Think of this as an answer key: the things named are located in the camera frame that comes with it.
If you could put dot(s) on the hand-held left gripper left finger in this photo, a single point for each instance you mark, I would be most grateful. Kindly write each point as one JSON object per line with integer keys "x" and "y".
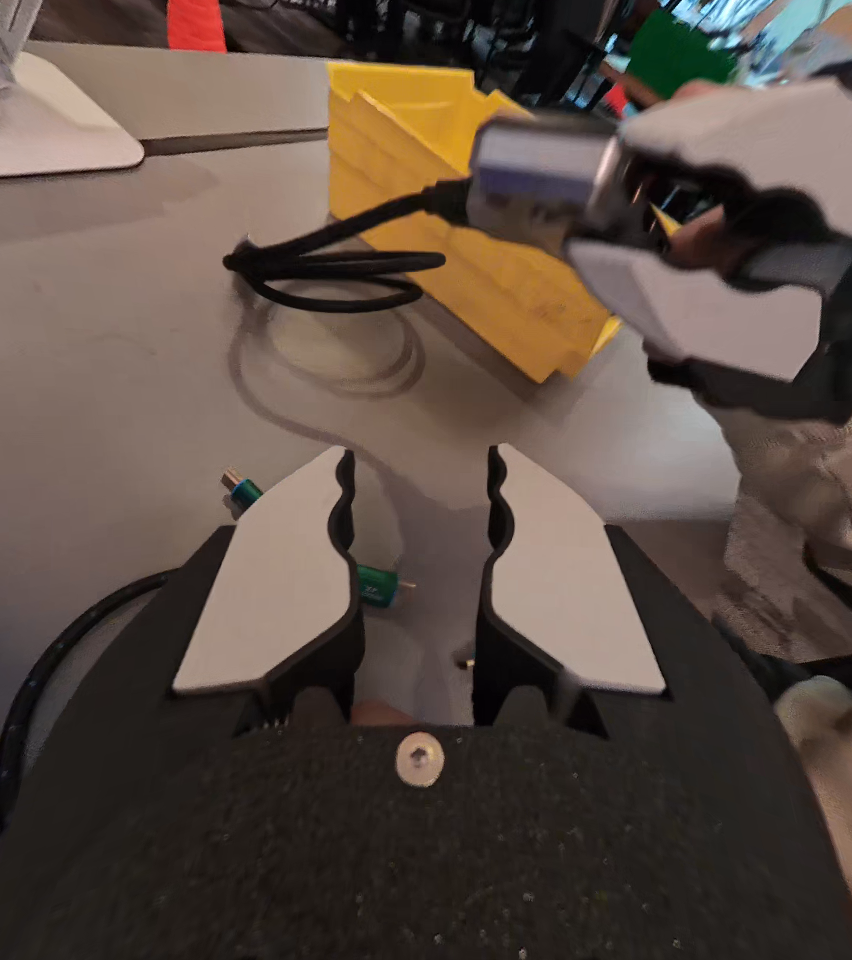
{"x": 268, "y": 600}

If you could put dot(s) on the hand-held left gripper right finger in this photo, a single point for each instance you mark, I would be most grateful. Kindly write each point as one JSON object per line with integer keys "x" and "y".
{"x": 568, "y": 600}

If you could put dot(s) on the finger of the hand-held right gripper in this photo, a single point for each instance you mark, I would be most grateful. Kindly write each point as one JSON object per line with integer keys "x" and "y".
{"x": 771, "y": 135}
{"x": 711, "y": 322}

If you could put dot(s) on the yellow plastic bin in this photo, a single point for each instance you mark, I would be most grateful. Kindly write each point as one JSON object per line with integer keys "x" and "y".
{"x": 396, "y": 135}

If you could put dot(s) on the grey desk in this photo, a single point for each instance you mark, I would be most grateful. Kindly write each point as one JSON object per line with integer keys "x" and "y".
{"x": 96, "y": 337}

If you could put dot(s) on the person's right hand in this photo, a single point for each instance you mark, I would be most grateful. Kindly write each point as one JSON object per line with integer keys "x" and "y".
{"x": 700, "y": 240}

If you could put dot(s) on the green plastic bin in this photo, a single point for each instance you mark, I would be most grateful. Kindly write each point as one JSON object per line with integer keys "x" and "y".
{"x": 685, "y": 45}

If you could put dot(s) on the white board stand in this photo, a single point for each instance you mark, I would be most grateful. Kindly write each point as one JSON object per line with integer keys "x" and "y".
{"x": 58, "y": 127}

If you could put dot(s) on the orange traffic cone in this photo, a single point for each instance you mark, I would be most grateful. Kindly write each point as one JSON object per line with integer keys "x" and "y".
{"x": 197, "y": 22}

